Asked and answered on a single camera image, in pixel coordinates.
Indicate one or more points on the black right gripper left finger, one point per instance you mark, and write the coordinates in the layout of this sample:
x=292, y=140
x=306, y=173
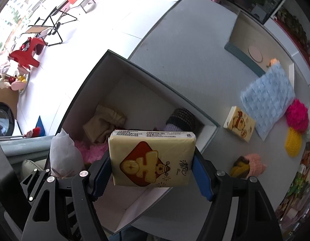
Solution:
x=81, y=191

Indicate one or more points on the white cloth bundle with twine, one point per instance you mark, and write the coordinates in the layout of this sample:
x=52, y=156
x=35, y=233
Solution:
x=65, y=159

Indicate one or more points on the beige sock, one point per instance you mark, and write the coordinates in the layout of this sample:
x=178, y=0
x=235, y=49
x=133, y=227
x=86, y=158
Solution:
x=102, y=124

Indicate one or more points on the yellow tissue pack red diamond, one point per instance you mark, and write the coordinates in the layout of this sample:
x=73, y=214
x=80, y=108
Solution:
x=151, y=159

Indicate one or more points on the striped purple knitted hat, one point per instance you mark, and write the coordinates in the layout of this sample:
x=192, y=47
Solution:
x=182, y=120

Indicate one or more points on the cluttered snack pile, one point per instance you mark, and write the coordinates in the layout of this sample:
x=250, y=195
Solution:
x=295, y=206

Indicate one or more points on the pink knitted pouch yellow filling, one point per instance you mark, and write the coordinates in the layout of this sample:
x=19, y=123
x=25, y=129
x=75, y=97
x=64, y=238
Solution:
x=247, y=166

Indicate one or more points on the light pink fluffy pompom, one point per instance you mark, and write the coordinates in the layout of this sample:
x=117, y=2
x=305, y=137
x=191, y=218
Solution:
x=91, y=153

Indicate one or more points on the yellow mesh knitted item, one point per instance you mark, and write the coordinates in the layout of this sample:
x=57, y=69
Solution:
x=293, y=142

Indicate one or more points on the yellow tissue pack bear print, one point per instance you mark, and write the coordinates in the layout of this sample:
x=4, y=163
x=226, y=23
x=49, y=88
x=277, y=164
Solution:
x=240, y=123

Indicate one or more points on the magenta fluffy pompom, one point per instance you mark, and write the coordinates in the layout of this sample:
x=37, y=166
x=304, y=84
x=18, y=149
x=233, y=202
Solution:
x=297, y=116

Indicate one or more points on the light blue dotted blanket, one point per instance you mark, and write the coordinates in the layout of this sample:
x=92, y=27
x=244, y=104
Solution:
x=267, y=99

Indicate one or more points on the dark green storage box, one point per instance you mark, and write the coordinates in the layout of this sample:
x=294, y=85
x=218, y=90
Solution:
x=147, y=103

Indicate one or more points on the red plastic stool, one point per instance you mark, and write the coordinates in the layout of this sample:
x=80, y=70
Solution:
x=24, y=56

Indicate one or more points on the round wooden coaster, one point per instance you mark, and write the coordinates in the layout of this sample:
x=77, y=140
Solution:
x=255, y=53

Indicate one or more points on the shallow teal box lid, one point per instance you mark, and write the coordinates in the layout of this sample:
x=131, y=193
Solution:
x=247, y=31

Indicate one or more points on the black folding chair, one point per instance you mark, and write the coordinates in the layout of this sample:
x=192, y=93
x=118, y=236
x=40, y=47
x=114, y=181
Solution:
x=49, y=26

